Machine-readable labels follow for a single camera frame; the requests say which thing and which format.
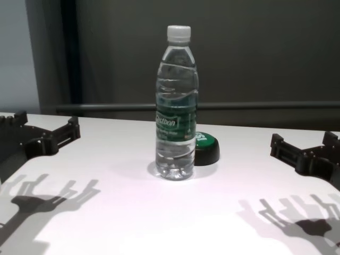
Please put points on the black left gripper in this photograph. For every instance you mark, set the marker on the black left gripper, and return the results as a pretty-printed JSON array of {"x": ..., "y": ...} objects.
[{"x": 16, "y": 143}]

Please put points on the clear water bottle green label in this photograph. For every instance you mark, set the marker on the clear water bottle green label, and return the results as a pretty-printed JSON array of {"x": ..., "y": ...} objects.
[{"x": 175, "y": 93}]

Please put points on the grey horizontal wall rail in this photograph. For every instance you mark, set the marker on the grey horizontal wall rail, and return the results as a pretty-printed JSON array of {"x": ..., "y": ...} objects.
[{"x": 106, "y": 107}]

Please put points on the green YES button black base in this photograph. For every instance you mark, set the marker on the green YES button black base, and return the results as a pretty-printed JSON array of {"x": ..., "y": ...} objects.
[{"x": 208, "y": 151}]

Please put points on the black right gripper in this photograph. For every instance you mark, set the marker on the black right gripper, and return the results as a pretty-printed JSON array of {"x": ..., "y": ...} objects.
[{"x": 321, "y": 162}]

